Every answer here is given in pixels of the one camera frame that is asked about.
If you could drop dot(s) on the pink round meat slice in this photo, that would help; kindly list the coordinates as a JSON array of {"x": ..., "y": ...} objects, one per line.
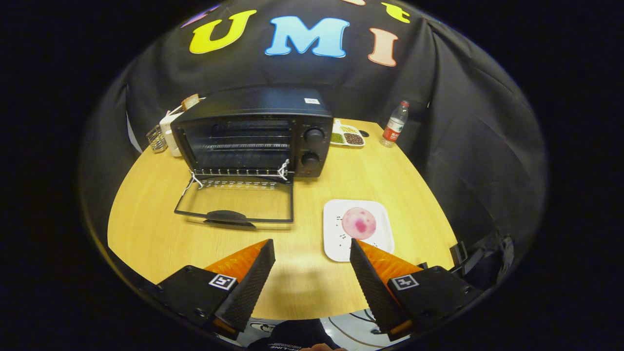
[{"x": 359, "y": 223}]

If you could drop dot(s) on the white divided bean tray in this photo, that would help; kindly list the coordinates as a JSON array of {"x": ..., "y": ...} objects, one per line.
[{"x": 347, "y": 136}]

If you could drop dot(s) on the black frame object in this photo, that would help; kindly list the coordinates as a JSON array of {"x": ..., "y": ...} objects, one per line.
[{"x": 480, "y": 263}]

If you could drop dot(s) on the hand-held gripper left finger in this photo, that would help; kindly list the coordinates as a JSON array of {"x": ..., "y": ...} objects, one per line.
[{"x": 248, "y": 287}]

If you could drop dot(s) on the white square plate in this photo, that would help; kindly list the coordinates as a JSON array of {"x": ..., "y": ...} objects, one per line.
[{"x": 336, "y": 243}]

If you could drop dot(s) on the white pop-up toaster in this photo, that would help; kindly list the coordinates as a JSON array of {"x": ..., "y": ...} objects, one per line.
[{"x": 169, "y": 139}]

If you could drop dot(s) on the person's dark clothing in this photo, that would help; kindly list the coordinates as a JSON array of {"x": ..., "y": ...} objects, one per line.
[{"x": 297, "y": 334}]

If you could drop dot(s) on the black toaster oven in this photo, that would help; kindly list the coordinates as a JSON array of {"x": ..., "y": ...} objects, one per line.
[{"x": 253, "y": 105}]

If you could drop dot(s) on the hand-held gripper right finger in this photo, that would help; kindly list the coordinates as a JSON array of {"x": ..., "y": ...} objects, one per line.
[{"x": 373, "y": 287}]

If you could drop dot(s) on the person's white shoe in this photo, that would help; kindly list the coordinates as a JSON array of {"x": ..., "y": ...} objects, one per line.
[{"x": 262, "y": 326}]

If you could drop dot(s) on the clear red label water bottle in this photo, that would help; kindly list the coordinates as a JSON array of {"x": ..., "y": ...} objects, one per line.
[{"x": 393, "y": 127}]

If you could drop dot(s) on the brown toast slice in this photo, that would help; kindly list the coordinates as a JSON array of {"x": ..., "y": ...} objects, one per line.
[{"x": 190, "y": 101}]

